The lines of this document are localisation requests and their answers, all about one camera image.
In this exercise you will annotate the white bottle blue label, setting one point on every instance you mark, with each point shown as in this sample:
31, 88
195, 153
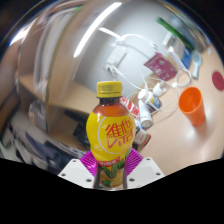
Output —
150, 100

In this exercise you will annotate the magenta foil pouch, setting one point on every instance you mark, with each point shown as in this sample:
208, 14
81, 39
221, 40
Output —
161, 66

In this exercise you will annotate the orange plastic cup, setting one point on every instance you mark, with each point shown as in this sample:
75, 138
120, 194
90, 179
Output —
193, 106

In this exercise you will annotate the light blue hand mirror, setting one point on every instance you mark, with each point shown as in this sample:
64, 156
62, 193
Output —
196, 61

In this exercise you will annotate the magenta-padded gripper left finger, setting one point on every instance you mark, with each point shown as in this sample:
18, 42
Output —
78, 173

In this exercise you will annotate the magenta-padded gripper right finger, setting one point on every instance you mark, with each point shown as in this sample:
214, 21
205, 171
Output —
143, 171

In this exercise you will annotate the dark bottle green cap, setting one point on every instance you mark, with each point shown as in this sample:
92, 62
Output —
142, 137

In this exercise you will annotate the flat round red coaster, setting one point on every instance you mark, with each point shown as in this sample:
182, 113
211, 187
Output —
218, 80

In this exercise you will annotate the white wall power outlet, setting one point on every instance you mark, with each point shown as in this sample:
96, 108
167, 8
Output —
116, 58

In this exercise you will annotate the tall green box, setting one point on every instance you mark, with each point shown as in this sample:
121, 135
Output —
173, 29

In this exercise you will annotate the yellow labelled tea drink bottle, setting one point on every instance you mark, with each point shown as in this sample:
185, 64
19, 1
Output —
110, 133

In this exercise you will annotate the under-shelf light strip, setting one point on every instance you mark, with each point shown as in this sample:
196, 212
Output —
95, 28

